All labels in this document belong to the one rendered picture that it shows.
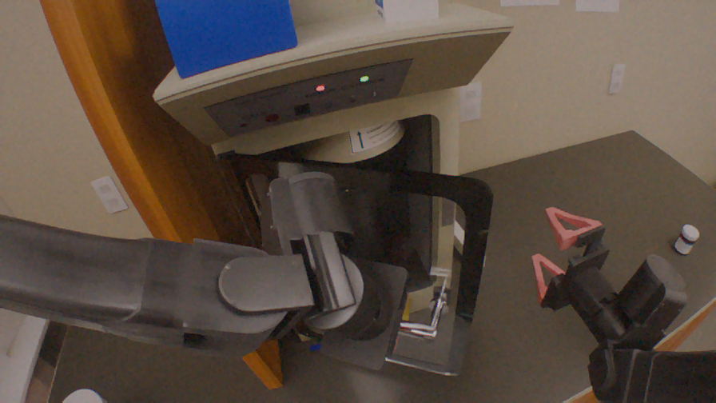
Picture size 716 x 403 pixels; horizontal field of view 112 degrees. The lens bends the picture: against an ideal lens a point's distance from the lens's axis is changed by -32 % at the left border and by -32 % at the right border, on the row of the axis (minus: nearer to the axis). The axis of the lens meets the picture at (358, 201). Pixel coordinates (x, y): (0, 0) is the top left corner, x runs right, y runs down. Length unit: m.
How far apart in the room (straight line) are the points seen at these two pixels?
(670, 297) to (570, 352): 0.38
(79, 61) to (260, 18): 0.16
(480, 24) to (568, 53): 0.89
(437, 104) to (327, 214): 0.25
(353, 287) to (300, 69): 0.17
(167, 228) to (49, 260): 0.19
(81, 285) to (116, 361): 0.74
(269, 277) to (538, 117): 1.09
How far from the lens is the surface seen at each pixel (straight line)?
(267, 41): 0.29
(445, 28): 0.32
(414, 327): 0.42
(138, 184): 0.38
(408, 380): 0.68
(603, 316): 0.46
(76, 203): 1.15
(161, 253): 0.22
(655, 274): 0.42
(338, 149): 0.48
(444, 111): 0.48
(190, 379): 0.81
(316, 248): 0.26
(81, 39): 0.35
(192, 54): 0.30
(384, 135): 0.50
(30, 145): 1.12
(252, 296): 0.21
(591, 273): 0.48
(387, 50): 0.31
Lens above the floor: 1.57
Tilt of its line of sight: 38 degrees down
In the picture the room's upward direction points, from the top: 10 degrees counter-clockwise
